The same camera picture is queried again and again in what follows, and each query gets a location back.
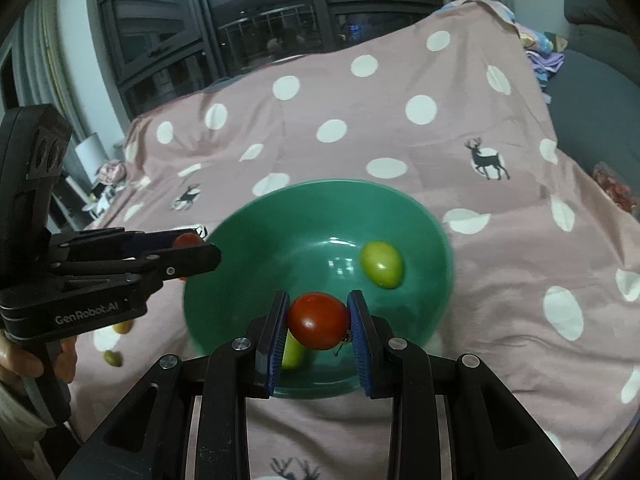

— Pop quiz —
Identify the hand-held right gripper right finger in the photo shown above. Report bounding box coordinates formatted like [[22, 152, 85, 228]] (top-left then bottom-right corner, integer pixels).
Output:
[[346, 289, 581, 480]]

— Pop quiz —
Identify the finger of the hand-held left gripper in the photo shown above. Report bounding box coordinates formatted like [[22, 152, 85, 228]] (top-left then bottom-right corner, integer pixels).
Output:
[[47, 227, 180, 262], [50, 244, 222, 306]]

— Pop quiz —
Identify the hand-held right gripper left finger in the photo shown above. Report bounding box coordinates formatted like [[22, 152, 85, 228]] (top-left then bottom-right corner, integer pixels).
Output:
[[57, 289, 292, 480]]

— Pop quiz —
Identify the small red tomato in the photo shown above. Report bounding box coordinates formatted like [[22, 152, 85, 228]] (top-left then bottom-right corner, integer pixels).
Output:
[[172, 232, 207, 281]]

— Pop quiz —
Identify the red cherry tomato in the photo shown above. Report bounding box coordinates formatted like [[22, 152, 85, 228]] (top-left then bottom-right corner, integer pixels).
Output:
[[286, 292, 352, 351]]

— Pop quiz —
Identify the green plastic bowl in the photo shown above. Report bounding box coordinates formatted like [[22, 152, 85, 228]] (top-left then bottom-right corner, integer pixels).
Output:
[[182, 179, 455, 401]]

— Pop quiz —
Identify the person's left hand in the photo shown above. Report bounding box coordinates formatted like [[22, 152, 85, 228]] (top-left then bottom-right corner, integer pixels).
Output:
[[0, 332, 78, 386]]

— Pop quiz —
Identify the oblong yellow-green fruit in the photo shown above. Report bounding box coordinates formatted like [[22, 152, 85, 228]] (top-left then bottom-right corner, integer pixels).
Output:
[[280, 332, 307, 372]]

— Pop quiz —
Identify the white table lamp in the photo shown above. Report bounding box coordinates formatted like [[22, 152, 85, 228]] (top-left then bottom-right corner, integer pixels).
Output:
[[75, 132, 106, 181]]

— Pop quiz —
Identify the pink crumpled cloth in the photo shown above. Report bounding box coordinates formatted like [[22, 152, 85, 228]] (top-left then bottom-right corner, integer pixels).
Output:
[[96, 160, 127, 186]]

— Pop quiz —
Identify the round yellow-green fruit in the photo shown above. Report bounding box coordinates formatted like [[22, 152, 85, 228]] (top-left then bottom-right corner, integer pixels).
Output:
[[360, 241, 404, 289]]

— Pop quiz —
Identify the dark glass door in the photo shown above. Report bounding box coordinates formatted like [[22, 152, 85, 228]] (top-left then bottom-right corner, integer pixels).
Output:
[[92, 0, 446, 121]]

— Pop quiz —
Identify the pink polka-dot blanket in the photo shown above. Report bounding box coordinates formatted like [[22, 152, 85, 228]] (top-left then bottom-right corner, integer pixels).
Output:
[[75, 0, 640, 480]]

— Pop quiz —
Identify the grey sofa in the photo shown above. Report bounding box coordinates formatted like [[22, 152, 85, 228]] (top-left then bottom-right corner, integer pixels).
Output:
[[542, 0, 640, 181]]

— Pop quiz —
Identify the pile of colourful clothes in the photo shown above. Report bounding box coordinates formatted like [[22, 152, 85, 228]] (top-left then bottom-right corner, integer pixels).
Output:
[[515, 20, 571, 86]]

